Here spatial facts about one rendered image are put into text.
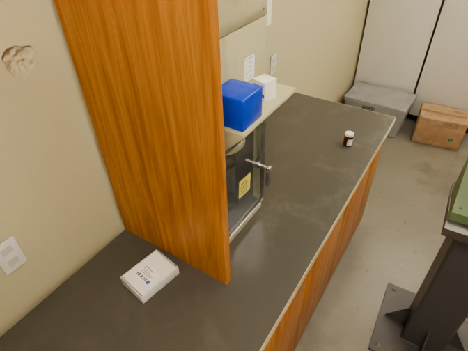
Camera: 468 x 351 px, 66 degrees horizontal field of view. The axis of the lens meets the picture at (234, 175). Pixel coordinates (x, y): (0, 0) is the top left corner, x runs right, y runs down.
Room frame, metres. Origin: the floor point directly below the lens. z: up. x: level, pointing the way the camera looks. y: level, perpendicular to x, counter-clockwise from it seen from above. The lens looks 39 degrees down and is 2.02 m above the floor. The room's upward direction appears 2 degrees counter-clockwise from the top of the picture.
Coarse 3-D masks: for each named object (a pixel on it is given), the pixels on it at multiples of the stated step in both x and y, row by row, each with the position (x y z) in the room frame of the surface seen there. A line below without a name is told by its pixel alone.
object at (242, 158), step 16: (256, 128) 1.04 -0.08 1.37; (240, 144) 0.96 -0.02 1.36; (256, 144) 1.05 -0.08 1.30; (240, 160) 0.96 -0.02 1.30; (256, 160) 1.05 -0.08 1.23; (240, 176) 0.96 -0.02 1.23; (256, 176) 1.05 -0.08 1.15; (256, 192) 1.05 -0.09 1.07; (240, 208) 0.96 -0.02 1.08; (240, 224) 0.95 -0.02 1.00
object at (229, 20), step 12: (228, 0) 0.95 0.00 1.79; (240, 0) 0.99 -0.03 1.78; (252, 0) 1.04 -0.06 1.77; (264, 0) 1.10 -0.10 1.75; (228, 12) 0.95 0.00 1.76; (240, 12) 0.99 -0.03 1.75; (252, 12) 1.04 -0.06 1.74; (264, 12) 1.10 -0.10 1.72; (228, 24) 0.94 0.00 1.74; (240, 24) 0.99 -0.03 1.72
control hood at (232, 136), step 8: (280, 88) 1.04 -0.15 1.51; (288, 88) 1.04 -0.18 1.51; (296, 88) 1.04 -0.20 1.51; (280, 96) 0.99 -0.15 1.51; (288, 96) 1.00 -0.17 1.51; (264, 104) 0.94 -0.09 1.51; (272, 104) 0.94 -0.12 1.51; (280, 104) 0.95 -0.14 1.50; (264, 112) 0.90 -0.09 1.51; (272, 112) 0.92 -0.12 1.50; (256, 120) 0.85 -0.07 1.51; (224, 128) 0.82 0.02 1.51; (248, 128) 0.82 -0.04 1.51; (224, 136) 0.82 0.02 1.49; (232, 136) 0.80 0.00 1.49; (240, 136) 0.79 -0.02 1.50; (224, 144) 0.82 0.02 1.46; (232, 144) 0.80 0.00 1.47
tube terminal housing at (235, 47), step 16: (240, 32) 0.99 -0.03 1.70; (256, 32) 1.06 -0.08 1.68; (224, 48) 0.93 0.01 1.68; (240, 48) 0.99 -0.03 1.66; (256, 48) 1.06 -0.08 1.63; (224, 64) 0.92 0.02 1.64; (240, 64) 0.99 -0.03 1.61; (256, 64) 1.06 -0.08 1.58; (224, 80) 0.92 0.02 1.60; (240, 80) 0.99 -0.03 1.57; (256, 208) 1.08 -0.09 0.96
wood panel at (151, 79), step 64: (64, 0) 0.98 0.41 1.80; (128, 0) 0.85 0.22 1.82; (192, 0) 0.75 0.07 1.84; (128, 64) 0.87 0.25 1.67; (192, 64) 0.76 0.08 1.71; (128, 128) 0.91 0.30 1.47; (192, 128) 0.77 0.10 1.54; (128, 192) 0.95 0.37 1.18; (192, 192) 0.79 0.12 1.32; (192, 256) 0.81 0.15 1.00
